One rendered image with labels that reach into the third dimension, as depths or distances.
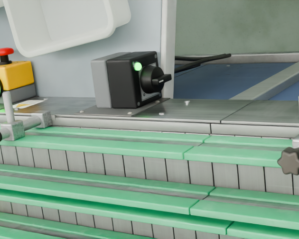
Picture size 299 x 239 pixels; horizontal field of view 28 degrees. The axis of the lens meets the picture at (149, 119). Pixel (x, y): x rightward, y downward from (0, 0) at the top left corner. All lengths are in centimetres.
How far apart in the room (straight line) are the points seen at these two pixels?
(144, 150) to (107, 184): 15
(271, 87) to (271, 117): 22
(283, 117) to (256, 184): 10
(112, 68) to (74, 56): 17
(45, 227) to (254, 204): 40
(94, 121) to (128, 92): 7
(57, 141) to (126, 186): 12
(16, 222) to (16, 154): 12
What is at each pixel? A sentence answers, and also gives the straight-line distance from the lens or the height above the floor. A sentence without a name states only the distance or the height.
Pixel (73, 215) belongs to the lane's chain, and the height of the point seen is 88.
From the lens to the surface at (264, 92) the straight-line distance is 99.
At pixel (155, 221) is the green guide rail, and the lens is 80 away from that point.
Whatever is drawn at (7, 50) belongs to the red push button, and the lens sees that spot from 114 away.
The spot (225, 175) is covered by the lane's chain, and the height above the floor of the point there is 88.
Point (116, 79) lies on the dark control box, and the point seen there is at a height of 83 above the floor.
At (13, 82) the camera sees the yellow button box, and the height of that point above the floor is 81.
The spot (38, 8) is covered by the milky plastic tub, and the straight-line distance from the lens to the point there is 112.
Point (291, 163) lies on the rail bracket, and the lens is 63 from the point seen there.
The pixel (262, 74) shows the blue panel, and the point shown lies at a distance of 122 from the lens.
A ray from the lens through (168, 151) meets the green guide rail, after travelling 76.
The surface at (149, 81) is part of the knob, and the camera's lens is 92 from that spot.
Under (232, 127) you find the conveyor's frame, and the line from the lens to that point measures 80.
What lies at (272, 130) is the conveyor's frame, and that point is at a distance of 78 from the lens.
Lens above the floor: 157
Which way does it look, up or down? 53 degrees down
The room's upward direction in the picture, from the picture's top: 116 degrees counter-clockwise
